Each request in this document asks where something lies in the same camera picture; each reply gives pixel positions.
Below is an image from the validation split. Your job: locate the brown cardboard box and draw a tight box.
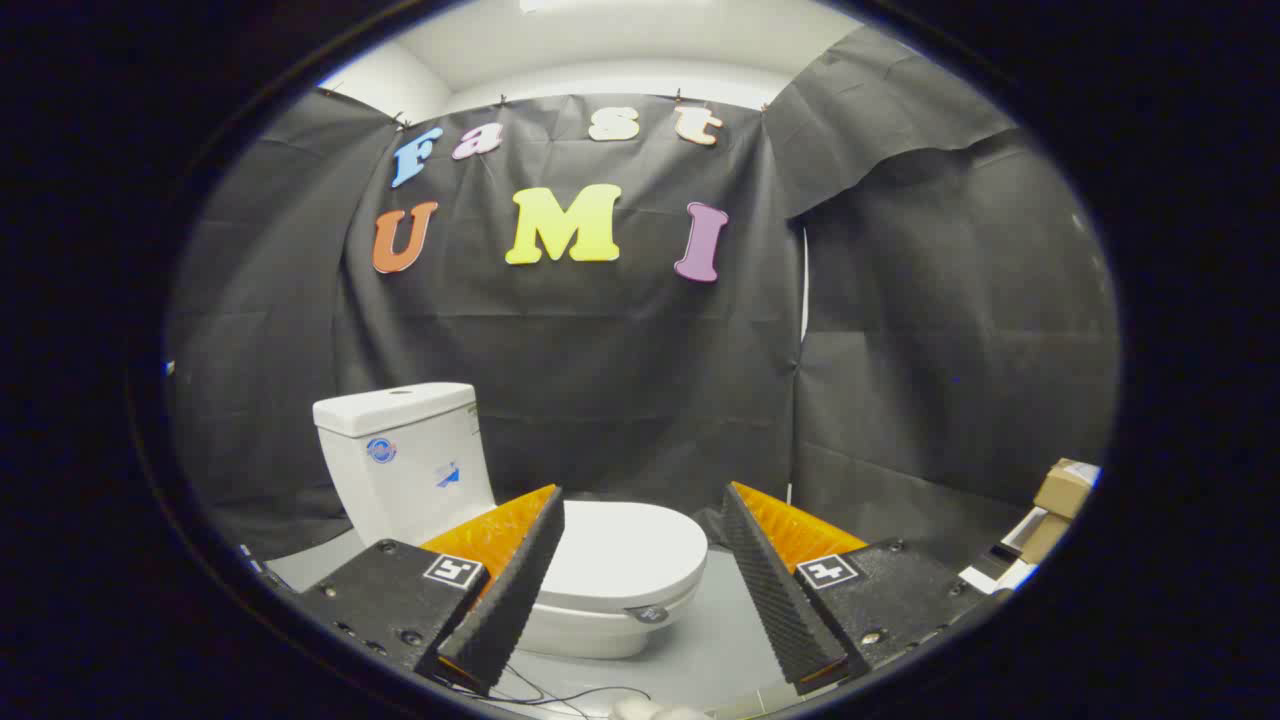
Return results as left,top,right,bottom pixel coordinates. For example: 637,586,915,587
1032,457,1102,521
1018,512,1071,567

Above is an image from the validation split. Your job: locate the thin black cable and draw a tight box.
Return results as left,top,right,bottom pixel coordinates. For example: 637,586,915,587
440,658,653,719

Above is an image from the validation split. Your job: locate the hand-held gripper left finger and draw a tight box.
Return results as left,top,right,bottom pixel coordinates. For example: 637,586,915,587
290,485,566,698

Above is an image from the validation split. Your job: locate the white ceramic toilet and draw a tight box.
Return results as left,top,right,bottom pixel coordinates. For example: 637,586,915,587
312,382,704,661

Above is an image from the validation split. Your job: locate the white toilet lid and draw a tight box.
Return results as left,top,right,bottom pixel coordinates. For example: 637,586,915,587
548,499,709,613

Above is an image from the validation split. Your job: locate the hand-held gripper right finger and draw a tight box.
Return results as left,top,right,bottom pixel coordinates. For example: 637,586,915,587
720,482,1011,698

